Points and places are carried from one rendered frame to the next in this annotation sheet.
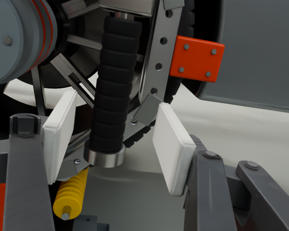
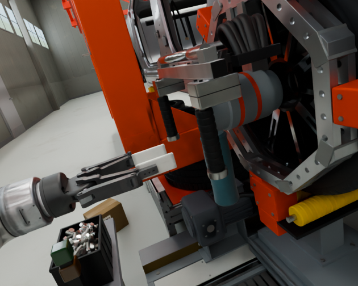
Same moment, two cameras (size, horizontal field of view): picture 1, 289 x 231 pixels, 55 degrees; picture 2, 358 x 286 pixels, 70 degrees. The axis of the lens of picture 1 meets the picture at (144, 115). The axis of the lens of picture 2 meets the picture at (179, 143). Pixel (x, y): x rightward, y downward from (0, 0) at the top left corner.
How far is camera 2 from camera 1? 0.50 m
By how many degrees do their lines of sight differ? 81
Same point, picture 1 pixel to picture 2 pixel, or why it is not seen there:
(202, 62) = not seen: outside the picture
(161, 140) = (159, 165)
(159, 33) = (316, 87)
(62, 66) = (302, 111)
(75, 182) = (312, 201)
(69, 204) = (295, 213)
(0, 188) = (261, 186)
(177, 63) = (336, 113)
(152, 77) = (321, 125)
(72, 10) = (300, 70)
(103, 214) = not seen: outside the picture
